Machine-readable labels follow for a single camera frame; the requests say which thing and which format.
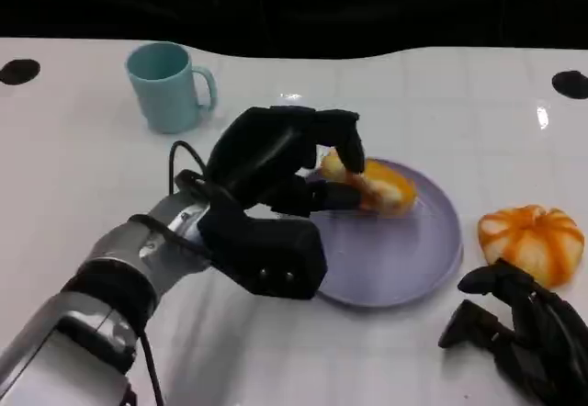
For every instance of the pale green mug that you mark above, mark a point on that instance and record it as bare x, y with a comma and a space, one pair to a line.
163, 91

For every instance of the orange white toy bread roll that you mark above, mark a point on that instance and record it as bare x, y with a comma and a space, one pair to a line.
530, 240
386, 192

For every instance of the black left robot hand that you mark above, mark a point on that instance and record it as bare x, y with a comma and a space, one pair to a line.
262, 153

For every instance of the lilac plate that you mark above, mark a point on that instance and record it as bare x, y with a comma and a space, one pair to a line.
390, 259

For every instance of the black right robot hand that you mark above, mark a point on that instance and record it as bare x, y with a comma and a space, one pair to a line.
542, 332

